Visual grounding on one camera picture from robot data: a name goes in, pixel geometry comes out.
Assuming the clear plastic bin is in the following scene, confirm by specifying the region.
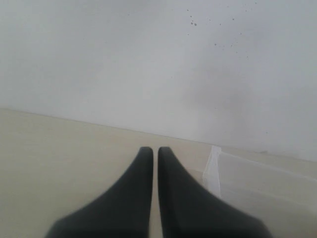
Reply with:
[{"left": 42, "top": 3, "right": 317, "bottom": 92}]
[{"left": 203, "top": 146, "right": 317, "bottom": 238}]

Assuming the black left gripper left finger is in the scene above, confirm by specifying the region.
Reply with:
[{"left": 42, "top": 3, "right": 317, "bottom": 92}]
[{"left": 46, "top": 147, "right": 154, "bottom": 238}]

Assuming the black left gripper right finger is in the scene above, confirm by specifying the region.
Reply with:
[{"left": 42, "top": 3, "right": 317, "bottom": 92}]
[{"left": 158, "top": 147, "right": 271, "bottom": 238}]

